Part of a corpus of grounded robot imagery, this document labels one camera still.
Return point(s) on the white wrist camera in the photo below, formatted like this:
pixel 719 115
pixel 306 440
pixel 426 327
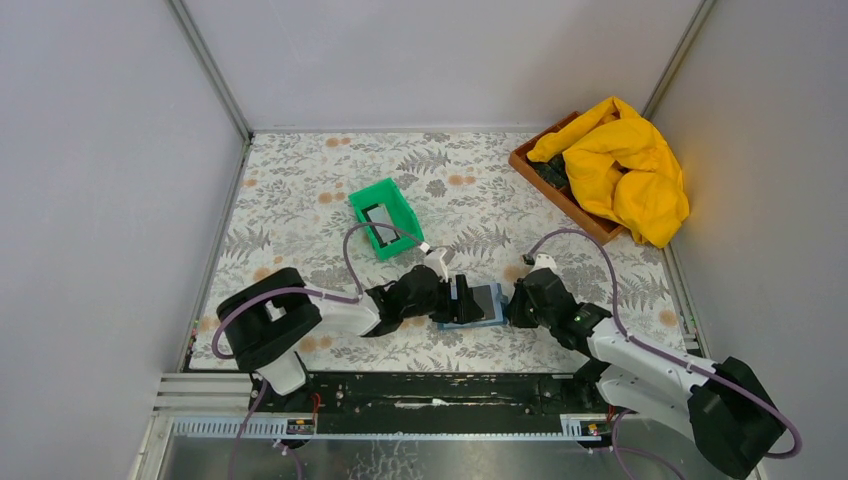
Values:
pixel 438 258
pixel 539 261

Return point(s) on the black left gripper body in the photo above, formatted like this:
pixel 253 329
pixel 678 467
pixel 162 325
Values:
pixel 454 300

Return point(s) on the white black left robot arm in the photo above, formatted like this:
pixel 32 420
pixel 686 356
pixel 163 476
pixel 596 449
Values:
pixel 261 326

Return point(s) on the brown wooden tray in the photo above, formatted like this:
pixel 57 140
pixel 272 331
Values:
pixel 560 193

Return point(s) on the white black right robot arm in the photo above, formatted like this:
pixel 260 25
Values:
pixel 720 406

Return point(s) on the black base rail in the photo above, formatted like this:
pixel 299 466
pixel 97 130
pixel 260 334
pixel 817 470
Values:
pixel 426 403

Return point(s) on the silver grey credit card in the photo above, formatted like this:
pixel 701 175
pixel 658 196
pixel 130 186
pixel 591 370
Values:
pixel 485 296

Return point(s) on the green plastic bin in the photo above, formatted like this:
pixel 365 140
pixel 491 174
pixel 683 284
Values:
pixel 384 203

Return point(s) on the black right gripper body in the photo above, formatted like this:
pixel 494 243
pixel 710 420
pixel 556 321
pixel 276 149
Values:
pixel 520 303

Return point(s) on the yellow cloth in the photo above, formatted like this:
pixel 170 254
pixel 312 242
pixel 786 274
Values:
pixel 620 168

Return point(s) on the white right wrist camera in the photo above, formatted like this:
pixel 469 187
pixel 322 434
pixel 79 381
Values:
pixel 539 261

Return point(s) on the floral table mat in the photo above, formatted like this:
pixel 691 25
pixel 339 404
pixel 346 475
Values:
pixel 293 210

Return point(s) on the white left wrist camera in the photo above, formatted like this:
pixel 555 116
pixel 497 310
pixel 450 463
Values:
pixel 438 258

